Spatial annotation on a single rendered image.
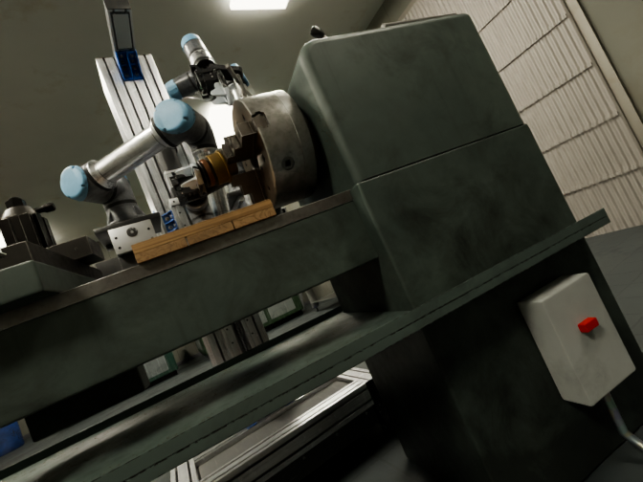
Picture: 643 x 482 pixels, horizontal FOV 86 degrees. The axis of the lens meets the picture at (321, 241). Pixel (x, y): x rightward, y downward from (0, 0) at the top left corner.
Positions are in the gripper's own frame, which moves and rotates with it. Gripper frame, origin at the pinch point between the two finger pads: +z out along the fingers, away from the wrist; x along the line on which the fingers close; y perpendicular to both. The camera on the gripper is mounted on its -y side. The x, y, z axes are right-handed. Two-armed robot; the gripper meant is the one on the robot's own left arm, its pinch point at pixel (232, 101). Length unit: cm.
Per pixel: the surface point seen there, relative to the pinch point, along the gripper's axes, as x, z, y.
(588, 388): 1, 119, -39
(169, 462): 13, 90, 43
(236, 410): 13, 88, 32
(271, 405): 13, 90, 26
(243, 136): 16.0, 32.1, 7.8
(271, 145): 15.7, 37.2, 2.7
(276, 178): 9.5, 42.2, 3.6
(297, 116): 18.1, 32.3, -6.6
